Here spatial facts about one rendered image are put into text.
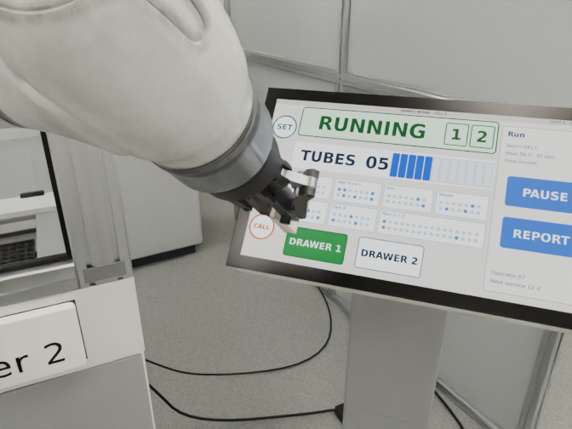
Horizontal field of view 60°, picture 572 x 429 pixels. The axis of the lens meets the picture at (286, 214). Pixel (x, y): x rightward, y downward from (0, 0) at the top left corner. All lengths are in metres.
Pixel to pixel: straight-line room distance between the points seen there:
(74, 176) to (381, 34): 1.30
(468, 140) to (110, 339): 0.63
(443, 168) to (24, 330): 0.65
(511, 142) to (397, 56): 1.02
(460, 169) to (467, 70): 0.83
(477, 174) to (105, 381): 0.67
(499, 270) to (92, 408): 0.68
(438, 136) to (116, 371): 0.64
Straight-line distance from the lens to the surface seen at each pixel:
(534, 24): 1.45
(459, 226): 0.74
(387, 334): 0.90
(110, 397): 0.94
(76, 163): 0.73
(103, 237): 0.77
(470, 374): 1.88
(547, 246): 0.75
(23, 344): 0.83
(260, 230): 0.77
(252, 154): 0.35
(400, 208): 0.74
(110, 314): 0.84
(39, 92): 0.27
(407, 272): 0.72
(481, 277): 0.73
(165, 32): 0.24
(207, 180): 0.35
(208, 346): 2.13
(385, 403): 1.00
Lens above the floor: 1.36
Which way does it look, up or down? 25 degrees down
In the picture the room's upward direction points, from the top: straight up
